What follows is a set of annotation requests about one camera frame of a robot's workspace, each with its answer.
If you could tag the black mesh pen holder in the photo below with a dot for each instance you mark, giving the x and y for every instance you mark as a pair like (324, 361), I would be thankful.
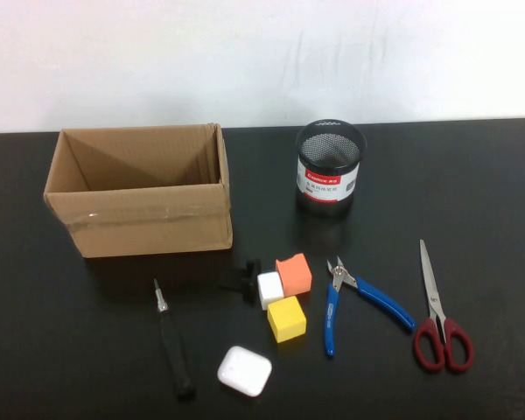
(328, 184)

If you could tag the orange cube block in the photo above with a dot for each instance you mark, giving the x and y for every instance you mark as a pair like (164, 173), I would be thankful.
(294, 275)

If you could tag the black plastic clip part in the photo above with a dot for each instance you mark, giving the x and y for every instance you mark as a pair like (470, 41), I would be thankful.
(248, 284)

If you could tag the white cube block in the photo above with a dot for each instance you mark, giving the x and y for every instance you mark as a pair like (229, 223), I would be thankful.
(270, 291)

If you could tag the yellow cube block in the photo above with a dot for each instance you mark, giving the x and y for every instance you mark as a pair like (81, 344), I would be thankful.
(286, 321)

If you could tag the brown cardboard box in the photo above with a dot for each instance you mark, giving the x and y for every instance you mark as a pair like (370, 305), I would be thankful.
(149, 219)

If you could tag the white earbuds case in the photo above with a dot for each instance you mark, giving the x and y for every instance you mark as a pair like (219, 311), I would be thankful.
(245, 372)

